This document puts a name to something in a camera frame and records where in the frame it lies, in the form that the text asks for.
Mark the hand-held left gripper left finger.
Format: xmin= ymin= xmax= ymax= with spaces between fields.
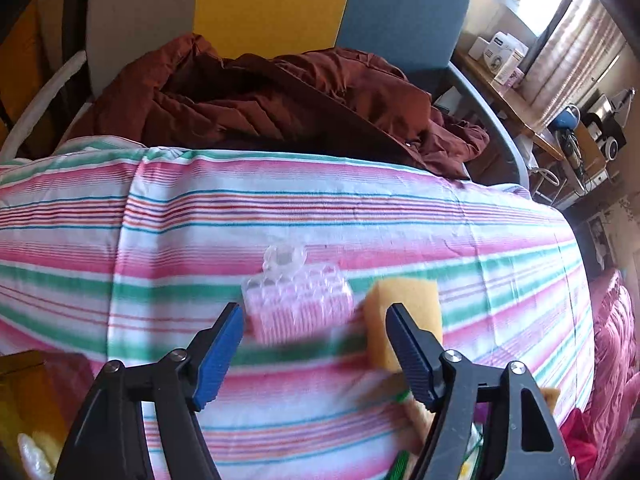
xmin=54 ymin=302 xmax=246 ymax=480

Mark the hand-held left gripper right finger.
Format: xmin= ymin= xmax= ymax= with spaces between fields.
xmin=385 ymin=302 xmax=581 ymax=480

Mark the large yellow sponge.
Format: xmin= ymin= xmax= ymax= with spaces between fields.
xmin=362 ymin=280 xmax=443 ymax=373

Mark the pink hair roller pack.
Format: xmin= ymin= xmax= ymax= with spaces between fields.
xmin=241 ymin=244 xmax=355 ymax=345

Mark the pink quilted blanket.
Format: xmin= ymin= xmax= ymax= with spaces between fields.
xmin=560 ymin=267 xmax=636 ymax=471

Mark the wooden side desk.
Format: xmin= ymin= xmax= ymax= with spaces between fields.
xmin=452 ymin=50 xmax=566 ymax=161

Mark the brown jacket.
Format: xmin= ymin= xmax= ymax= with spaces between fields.
xmin=65 ymin=32 xmax=491 ymax=181

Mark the blue round appliance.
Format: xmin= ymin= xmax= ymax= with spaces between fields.
xmin=547 ymin=105 xmax=581 ymax=131

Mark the black silver appliance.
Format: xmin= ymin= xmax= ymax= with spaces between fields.
xmin=582 ymin=89 xmax=636 ymax=161

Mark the white box with blue label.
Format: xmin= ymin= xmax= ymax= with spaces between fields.
xmin=486 ymin=32 xmax=530 ymax=85

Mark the beige patterned curtain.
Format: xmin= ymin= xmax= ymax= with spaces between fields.
xmin=530 ymin=0 xmax=626 ymax=126

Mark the wooden wardrobe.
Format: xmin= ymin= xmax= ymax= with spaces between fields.
xmin=0 ymin=0 xmax=56 ymax=146

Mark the grey yellow blue armchair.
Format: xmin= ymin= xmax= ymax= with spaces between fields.
xmin=0 ymin=0 xmax=531 ymax=191

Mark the black rolled mat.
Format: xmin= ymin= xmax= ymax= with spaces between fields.
xmin=62 ymin=0 xmax=101 ymax=106

